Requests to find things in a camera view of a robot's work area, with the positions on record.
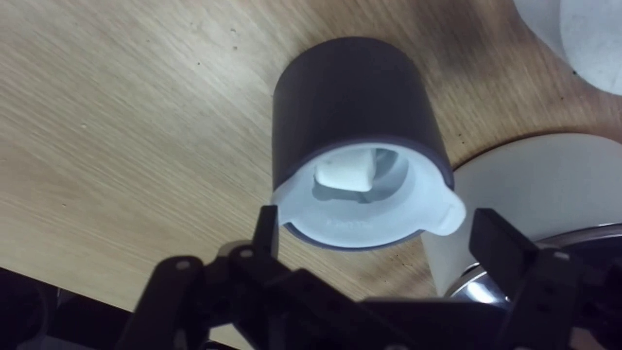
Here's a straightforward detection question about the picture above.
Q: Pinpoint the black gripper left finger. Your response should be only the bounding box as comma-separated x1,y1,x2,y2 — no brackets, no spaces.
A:
253,206,280,257

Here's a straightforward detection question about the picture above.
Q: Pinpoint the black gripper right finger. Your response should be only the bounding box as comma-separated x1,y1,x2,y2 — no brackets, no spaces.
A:
469,208,539,280

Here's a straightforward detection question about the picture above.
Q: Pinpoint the white plastic object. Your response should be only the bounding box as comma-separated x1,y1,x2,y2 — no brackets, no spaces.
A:
275,142,467,249

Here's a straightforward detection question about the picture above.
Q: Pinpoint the grey masking tape roll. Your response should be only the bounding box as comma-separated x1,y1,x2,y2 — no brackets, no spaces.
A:
271,35,457,251

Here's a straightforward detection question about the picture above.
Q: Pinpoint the white gaffer tape roll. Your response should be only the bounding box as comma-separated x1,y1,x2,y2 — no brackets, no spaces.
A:
514,0,622,95

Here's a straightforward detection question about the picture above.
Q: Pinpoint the white pot with glass lid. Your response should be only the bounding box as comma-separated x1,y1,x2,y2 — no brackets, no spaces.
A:
422,134,622,303

